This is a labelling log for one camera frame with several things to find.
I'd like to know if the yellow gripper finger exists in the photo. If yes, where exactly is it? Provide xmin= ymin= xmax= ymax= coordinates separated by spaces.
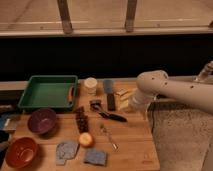
xmin=118 ymin=99 xmax=129 ymax=111
xmin=115 ymin=89 xmax=129 ymax=97

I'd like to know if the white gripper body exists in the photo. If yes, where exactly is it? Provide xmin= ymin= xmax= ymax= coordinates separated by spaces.
xmin=129 ymin=89 xmax=156 ymax=112

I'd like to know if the red yellow apple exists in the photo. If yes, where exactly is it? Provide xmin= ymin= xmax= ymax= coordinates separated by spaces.
xmin=79 ymin=132 xmax=94 ymax=148

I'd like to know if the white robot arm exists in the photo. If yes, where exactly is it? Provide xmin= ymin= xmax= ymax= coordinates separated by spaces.
xmin=119 ymin=70 xmax=213 ymax=114

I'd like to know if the white paper cup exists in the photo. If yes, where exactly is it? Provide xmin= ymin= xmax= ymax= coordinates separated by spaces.
xmin=84 ymin=77 xmax=98 ymax=95

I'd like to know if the wooden cutting board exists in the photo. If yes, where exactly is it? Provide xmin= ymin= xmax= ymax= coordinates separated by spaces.
xmin=1 ymin=86 xmax=160 ymax=171

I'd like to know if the dark brown grape bunch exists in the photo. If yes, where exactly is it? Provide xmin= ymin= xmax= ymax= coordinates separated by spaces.
xmin=74 ymin=106 xmax=89 ymax=133

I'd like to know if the orange marker in tray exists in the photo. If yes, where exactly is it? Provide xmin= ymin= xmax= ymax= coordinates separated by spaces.
xmin=68 ymin=86 xmax=73 ymax=104

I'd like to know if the blue grey sponge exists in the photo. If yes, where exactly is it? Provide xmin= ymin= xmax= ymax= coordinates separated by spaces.
xmin=84 ymin=148 xmax=108 ymax=166

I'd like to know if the grey cloth piece left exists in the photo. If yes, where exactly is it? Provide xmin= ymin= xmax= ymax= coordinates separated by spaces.
xmin=56 ymin=140 xmax=79 ymax=165

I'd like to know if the green plastic tray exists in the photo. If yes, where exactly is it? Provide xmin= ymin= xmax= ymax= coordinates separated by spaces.
xmin=18 ymin=75 xmax=78 ymax=110

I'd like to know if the purple bowl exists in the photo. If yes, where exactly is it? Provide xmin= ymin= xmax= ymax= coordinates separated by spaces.
xmin=27 ymin=108 xmax=57 ymax=135

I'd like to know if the orange bowl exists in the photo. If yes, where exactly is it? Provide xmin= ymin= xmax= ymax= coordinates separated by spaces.
xmin=5 ymin=137 xmax=38 ymax=169

